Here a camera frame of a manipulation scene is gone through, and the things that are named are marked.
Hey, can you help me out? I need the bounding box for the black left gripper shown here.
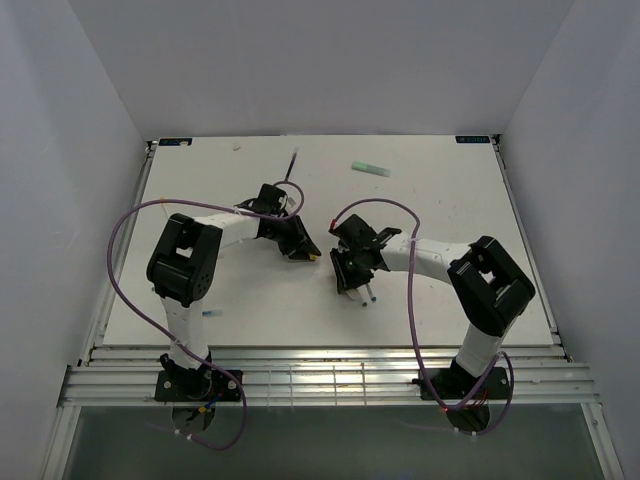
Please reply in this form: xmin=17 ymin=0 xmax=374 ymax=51
xmin=264 ymin=213 xmax=320 ymax=261

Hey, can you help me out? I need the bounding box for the teal capped white marker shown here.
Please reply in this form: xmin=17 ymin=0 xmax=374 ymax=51
xmin=353 ymin=288 xmax=368 ymax=306

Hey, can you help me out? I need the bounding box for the green capped white marker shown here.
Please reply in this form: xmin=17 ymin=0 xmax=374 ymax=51
xmin=365 ymin=284 xmax=377 ymax=303

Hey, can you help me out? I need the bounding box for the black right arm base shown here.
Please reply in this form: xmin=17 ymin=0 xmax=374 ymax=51
xmin=412 ymin=367 xmax=511 ymax=402

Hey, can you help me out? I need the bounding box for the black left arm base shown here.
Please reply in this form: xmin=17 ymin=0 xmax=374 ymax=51
xmin=153 ymin=370 xmax=243 ymax=403

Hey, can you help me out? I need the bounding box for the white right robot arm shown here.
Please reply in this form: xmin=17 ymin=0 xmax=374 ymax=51
xmin=329 ymin=214 xmax=536 ymax=397

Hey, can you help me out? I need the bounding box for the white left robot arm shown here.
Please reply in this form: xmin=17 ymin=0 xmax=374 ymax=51
xmin=146 ymin=184 xmax=321 ymax=400

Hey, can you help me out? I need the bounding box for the dark purple pen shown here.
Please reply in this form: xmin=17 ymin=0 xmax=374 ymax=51
xmin=284 ymin=147 xmax=299 ymax=182

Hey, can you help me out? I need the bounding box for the blue gel pen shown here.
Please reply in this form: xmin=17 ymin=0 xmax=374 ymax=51
xmin=201 ymin=309 xmax=223 ymax=318

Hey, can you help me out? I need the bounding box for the mint green highlighter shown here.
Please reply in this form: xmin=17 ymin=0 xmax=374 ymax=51
xmin=351 ymin=161 xmax=391 ymax=178

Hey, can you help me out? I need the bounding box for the blue corner label right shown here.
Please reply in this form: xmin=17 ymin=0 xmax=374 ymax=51
xmin=455 ymin=135 xmax=491 ymax=144

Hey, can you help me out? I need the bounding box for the blue corner label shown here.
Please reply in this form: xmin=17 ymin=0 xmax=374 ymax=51
xmin=455 ymin=135 xmax=491 ymax=144
xmin=158 ymin=138 xmax=193 ymax=147

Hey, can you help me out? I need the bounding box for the blue corner label left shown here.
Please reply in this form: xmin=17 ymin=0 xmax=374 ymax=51
xmin=158 ymin=138 xmax=193 ymax=147

